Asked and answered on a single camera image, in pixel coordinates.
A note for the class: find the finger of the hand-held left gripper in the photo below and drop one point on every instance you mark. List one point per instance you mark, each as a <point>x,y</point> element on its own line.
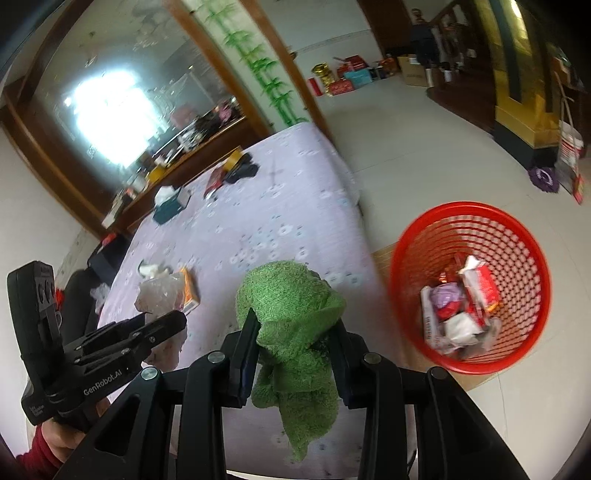
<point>115,330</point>
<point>161,330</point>

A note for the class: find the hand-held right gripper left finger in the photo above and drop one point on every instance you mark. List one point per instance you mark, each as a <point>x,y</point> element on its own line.
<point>247,364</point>

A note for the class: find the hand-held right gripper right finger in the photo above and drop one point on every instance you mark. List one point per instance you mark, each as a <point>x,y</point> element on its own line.
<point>344,371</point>

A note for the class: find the clear plastic bag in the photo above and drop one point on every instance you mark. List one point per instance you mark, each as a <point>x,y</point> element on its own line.
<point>99,297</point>
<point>159,290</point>

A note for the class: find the green towel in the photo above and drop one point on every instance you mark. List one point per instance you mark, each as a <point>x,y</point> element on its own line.
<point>286,314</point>

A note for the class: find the red and white carton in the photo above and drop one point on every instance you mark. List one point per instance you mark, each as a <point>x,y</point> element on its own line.
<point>482,288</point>

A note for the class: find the red mesh plastic basket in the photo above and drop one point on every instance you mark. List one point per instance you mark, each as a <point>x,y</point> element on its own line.
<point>508,240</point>

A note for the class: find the person's left forearm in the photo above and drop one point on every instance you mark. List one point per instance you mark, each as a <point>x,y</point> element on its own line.
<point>34,465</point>

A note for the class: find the person's left hand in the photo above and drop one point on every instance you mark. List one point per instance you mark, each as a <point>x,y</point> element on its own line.
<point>62,438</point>

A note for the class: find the crumpled clear plastic bag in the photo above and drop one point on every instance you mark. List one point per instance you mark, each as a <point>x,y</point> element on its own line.
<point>99,297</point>

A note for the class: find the orange cardboard box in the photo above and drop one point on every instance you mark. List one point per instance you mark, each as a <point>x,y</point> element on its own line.
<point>190,290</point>

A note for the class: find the white and green cloth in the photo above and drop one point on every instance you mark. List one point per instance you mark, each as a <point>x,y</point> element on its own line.
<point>150,268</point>

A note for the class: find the black bag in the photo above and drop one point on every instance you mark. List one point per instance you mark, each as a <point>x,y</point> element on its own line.
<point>108,258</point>

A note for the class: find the green tissue box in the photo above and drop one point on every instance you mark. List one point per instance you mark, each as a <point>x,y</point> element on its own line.
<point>168,212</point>

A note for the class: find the red gold-printed plastic bag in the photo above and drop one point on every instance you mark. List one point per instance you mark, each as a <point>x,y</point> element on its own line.
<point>447,314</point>

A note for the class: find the brown cardboard sheet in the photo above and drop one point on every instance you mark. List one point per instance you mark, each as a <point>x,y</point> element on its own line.
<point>385,261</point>

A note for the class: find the crumpled purple plastic wrapper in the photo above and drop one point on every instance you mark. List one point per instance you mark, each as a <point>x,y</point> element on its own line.
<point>445,295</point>

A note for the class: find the flat red packet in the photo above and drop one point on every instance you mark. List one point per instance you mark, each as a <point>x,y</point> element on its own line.
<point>214,181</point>

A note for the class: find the lilac floral tablecloth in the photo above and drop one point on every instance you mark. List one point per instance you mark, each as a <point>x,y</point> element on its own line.
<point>277,207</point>

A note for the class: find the black pouch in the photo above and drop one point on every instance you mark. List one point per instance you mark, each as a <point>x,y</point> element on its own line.
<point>244,173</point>

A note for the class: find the brown tape roll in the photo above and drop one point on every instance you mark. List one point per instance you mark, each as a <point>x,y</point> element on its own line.
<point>232,161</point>

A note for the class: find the wooden sideboard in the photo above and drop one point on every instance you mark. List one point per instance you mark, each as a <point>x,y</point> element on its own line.
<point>194,147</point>

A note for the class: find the wooden framed mirror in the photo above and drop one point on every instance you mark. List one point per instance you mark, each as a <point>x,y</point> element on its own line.
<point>138,69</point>

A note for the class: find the purple mop head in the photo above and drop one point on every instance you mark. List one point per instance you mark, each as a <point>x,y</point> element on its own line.
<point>544,179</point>

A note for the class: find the red gift box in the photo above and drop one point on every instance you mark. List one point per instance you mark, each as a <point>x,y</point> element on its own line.
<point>346,85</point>

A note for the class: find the gold tin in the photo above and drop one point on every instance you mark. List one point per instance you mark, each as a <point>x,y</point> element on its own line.
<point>324,78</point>

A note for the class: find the blue box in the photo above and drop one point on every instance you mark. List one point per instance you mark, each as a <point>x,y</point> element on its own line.
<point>359,77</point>

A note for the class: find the white paper bag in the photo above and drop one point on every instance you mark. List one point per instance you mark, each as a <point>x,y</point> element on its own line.
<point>570,152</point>

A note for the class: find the wooden staircase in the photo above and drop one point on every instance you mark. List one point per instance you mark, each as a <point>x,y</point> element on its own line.
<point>461,69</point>

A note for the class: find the gold and black pillar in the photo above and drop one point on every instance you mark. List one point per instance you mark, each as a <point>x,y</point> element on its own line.
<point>517,92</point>

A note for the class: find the brown wooden door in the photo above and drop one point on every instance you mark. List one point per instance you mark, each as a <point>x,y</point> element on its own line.
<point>383,23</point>

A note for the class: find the green bamboo wall sticker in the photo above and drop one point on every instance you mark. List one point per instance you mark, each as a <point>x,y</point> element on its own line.
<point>263,69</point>

